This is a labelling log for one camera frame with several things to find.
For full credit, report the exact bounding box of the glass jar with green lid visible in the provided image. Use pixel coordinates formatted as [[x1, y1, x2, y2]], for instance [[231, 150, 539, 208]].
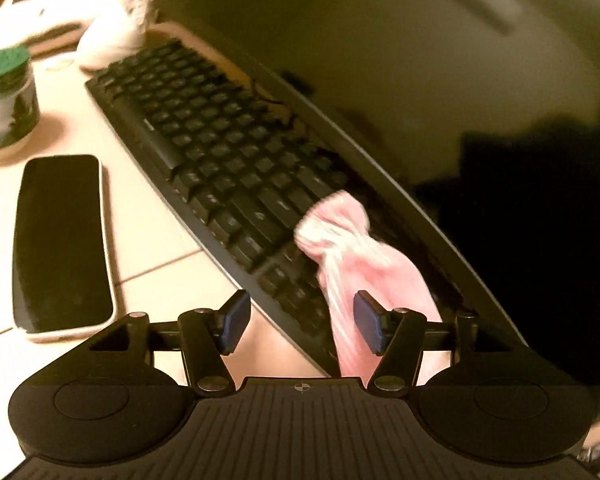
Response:
[[0, 46, 41, 154]]

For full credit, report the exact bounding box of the black computer keyboard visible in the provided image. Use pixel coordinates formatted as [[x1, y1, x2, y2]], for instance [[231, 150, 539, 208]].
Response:
[[84, 39, 451, 377]]

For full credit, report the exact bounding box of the white crumpled cloth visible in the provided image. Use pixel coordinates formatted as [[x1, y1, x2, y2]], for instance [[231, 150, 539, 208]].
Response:
[[75, 0, 159, 71]]

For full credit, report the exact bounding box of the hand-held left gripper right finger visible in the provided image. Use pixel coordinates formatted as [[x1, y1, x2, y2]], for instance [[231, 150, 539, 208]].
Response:
[[352, 290, 528, 397]]

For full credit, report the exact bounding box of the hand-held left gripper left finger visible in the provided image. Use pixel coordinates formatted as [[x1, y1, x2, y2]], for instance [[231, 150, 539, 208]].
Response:
[[87, 289, 252, 397]]

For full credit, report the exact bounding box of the pink garment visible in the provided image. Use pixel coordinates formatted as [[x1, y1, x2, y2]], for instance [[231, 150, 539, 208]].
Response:
[[293, 190, 442, 379]]

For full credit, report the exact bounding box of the black smartphone in white case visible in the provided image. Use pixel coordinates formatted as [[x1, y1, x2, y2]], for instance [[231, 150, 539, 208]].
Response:
[[11, 154, 118, 344]]

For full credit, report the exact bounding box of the white flat cloth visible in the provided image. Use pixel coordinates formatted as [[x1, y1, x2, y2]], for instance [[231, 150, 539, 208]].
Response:
[[0, 0, 112, 59]]

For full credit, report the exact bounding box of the dark computer monitor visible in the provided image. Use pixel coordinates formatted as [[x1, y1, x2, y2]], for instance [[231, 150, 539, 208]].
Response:
[[156, 0, 600, 361]]

